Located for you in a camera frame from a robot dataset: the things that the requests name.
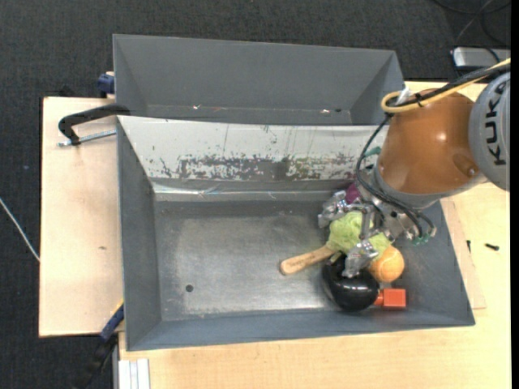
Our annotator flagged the yellow-green fuzzy cloth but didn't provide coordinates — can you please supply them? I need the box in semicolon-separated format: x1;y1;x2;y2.
326;211;397;263

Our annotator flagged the orange ball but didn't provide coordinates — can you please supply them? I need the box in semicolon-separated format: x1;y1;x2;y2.
367;245;405;283

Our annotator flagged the black round object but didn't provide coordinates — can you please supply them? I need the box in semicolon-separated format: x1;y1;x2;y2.
322;254;380;312

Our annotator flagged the orange block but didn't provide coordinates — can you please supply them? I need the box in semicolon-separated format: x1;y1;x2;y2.
373;288;408;310

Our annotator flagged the grey metal bin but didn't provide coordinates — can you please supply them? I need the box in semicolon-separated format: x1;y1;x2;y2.
111;33;476;352

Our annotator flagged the wooden handled brush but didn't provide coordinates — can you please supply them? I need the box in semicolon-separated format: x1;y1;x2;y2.
279;245;344;277

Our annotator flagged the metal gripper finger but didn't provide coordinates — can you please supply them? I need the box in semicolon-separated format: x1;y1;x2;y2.
341;238;380;280
317;190;372;229

